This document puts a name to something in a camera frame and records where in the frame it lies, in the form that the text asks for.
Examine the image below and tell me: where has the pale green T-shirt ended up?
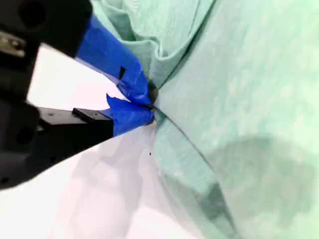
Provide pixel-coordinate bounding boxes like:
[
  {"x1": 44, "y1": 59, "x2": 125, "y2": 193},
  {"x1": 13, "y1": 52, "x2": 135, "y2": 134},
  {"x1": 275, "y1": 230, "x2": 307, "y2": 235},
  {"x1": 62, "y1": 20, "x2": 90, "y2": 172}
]
[{"x1": 91, "y1": 0, "x2": 319, "y2": 239}]

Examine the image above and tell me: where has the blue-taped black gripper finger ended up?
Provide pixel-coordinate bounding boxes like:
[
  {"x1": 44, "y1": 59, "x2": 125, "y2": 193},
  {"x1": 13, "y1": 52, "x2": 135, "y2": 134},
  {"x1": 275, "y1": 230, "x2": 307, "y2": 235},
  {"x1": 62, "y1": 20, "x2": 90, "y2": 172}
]
[
  {"x1": 17, "y1": 0, "x2": 159, "y2": 107},
  {"x1": 37, "y1": 93, "x2": 156, "y2": 167}
]

